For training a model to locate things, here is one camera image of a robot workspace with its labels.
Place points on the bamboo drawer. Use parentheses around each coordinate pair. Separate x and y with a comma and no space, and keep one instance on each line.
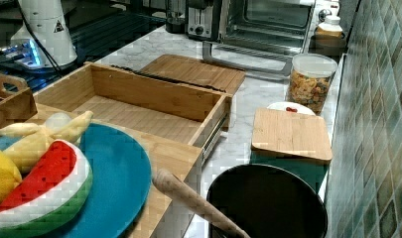
(176,111)

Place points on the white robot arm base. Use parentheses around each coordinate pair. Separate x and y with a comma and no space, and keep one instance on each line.
(45,34)

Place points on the large bamboo cutting board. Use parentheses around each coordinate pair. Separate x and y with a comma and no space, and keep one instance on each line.
(197,72)

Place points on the white plate with red bits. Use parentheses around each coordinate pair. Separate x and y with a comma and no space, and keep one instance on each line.
(291,107)

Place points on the silver toaster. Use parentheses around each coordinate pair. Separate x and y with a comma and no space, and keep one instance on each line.
(202,18)

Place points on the stainless toaster oven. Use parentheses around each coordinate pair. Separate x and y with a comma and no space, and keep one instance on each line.
(273,29)

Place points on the blue round plate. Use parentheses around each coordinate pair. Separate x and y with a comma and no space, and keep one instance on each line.
(93,190)

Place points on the black frying pan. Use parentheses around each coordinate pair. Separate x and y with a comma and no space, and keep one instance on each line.
(268,202)

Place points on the small bamboo cutting board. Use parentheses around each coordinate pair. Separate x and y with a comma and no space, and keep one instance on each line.
(283,134)

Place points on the black coffee grinder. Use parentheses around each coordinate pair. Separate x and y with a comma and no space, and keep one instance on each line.
(175,16)

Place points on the clear jar of pasta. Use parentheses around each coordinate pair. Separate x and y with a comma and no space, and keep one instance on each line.
(310,80)

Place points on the green box under board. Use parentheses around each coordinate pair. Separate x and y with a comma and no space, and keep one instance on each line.
(310,172)

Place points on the white lidded jar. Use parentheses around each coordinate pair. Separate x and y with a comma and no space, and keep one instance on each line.
(328,38)

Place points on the plush watermelon slice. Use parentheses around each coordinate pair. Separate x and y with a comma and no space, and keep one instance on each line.
(50,196)

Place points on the plush banana toy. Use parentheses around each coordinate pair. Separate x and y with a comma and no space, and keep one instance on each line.
(35,139)

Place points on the yellow plush fruit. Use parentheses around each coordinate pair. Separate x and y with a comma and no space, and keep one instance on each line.
(10,176)

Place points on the wooden pan handle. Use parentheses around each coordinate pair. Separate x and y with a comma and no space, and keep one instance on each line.
(192,200)

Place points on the wooden tray with handle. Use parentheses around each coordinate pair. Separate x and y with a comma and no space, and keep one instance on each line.
(17,103)

